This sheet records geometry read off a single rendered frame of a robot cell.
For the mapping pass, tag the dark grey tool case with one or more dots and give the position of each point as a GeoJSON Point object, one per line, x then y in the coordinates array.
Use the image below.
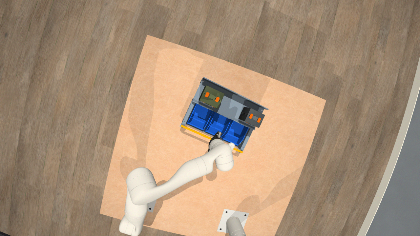
{"type": "Point", "coordinates": [251, 116]}

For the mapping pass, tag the grey shelf rack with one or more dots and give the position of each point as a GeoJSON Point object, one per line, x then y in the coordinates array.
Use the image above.
{"type": "Point", "coordinates": [231, 107]}

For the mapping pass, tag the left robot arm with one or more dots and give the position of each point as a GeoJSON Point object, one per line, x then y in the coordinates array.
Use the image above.
{"type": "Point", "coordinates": [142, 188]}

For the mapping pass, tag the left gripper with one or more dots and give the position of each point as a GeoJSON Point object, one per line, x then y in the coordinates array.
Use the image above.
{"type": "Point", "coordinates": [216, 136]}

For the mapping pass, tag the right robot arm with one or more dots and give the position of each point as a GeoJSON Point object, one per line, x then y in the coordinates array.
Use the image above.
{"type": "Point", "coordinates": [234, 227]}

